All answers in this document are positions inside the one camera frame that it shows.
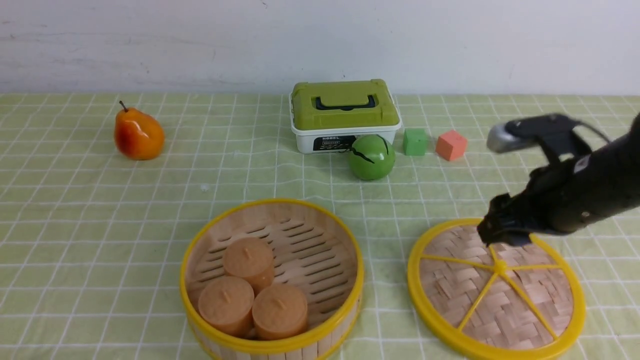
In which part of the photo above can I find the green checkered tablecloth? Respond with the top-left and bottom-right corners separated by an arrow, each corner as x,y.
0,93 -> 639,360

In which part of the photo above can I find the orange cube block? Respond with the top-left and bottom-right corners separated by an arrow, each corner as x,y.
435,129 -> 468,162

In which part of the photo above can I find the brown cylindrical bun front right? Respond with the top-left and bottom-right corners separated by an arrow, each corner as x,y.
252,283 -> 308,341

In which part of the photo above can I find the woven bamboo steamer lid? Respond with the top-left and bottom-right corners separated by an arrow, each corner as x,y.
407,218 -> 586,360

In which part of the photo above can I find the brown cylindrical bun front left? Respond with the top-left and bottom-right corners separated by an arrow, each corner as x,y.
198,276 -> 255,338

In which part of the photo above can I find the brown cylindrical bun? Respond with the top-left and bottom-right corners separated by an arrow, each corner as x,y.
252,283 -> 308,341
198,276 -> 255,338
222,237 -> 275,295

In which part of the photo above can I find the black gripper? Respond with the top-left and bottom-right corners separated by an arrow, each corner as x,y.
477,153 -> 608,248

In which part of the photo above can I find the green round fruit toy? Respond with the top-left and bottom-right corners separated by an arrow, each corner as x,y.
347,134 -> 396,182

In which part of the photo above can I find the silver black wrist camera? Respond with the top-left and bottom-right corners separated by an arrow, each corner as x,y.
486,112 -> 592,164

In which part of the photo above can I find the brown cylindrical bun back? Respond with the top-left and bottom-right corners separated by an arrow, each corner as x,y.
222,237 -> 275,295

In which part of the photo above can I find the green cube block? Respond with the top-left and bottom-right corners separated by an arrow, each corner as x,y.
402,128 -> 428,157

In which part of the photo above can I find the orange red pear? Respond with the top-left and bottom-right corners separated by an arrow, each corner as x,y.
113,100 -> 165,161

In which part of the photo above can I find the green lidded storage box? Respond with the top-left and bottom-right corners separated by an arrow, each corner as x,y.
288,79 -> 403,154

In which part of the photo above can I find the bamboo steamer basket yellow rim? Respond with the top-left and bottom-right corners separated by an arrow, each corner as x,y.
179,198 -> 364,360

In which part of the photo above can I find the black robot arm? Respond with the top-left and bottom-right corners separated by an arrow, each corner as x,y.
477,113 -> 640,247

